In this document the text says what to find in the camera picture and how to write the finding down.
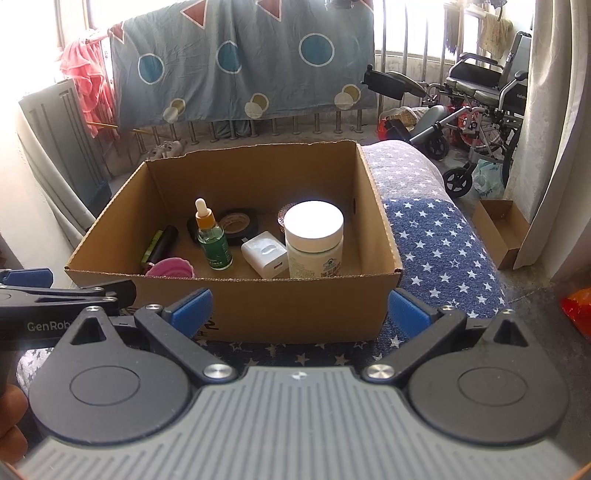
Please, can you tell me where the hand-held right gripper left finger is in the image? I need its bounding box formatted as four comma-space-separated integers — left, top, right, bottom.
68, 288, 237, 385

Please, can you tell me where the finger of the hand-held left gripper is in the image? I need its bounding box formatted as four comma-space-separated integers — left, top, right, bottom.
0, 279, 138, 319
0, 269, 55, 288

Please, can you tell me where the white plastic bag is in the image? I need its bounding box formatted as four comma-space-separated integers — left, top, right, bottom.
471, 159, 505, 199

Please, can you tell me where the grey-blue patterned sheet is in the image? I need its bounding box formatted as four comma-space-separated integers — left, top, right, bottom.
108, 0, 376, 126

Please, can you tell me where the person's left hand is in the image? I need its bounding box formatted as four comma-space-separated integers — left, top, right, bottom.
0, 383, 29, 464

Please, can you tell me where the beige curtain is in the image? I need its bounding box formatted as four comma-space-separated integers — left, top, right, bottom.
503, 0, 591, 282

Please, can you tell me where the pink scalloped cup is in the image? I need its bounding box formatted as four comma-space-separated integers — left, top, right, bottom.
144, 257, 197, 279

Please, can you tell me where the grey plastic panel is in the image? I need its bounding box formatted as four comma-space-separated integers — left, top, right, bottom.
18, 78, 114, 213

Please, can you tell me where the black tape roll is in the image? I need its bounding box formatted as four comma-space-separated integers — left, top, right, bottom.
187, 209, 259, 245

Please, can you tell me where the small open cardboard box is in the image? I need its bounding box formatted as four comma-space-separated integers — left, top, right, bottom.
472, 199, 529, 271

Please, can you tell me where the red floral cloth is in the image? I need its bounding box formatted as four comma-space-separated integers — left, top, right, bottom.
59, 39, 116, 139

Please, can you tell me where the black folding wheelchair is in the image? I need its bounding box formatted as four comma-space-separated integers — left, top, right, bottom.
443, 31, 532, 199

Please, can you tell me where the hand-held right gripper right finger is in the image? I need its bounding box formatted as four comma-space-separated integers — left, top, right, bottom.
362, 288, 531, 385

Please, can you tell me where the grey stroller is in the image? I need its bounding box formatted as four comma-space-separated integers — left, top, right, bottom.
362, 65, 451, 160

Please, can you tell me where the orange plastic bag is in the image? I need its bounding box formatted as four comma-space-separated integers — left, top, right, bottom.
560, 287, 591, 337

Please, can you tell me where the black jar with gold lid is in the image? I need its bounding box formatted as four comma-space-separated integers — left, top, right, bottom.
276, 203, 296, 234

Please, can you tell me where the metal balcony railing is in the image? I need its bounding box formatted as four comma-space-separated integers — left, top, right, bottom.
88, 0, 536, 153

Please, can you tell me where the white jar with green label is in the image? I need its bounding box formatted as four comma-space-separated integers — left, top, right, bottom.
283, 200, 345, 279

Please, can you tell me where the star-print blanket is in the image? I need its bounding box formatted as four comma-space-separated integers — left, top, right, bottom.
16, 141, 509, 384

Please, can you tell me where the brown cardboard box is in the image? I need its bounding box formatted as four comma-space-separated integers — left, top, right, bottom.
65, 141, 403, 344

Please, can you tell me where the white power adapter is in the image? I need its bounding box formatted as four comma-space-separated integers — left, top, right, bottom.
241, 234, 291, 280

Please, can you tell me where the yellow pole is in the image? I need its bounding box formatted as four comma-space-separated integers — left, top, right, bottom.
88, 121, 153, 136

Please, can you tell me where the black tube with gold cap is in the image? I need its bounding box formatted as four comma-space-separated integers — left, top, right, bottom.
141, 225, 179, 273

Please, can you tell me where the hanging beige towel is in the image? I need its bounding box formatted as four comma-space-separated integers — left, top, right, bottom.
478, 14, 514, 58

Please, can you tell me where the green dropper bottle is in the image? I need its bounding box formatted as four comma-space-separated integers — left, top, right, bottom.
195, 198, 229, 271

